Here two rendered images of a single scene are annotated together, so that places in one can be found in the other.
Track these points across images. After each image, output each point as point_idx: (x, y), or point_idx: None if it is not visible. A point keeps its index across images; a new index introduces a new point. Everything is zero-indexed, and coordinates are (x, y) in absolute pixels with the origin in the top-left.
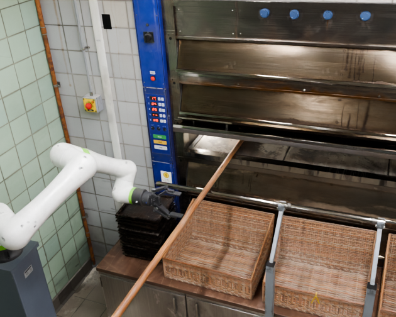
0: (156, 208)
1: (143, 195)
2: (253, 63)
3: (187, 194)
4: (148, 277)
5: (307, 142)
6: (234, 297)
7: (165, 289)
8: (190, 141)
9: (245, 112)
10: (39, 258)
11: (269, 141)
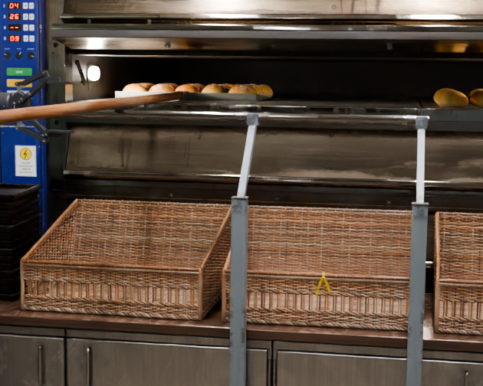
0: (22, 123)
1: None
2: None
3: (64, 195)
4: None
5: (290, 27)
6: (165, 320)
7: (22, 330)
8: (75, 94)
9: (180, 7)
10: None
11: (226, 33)
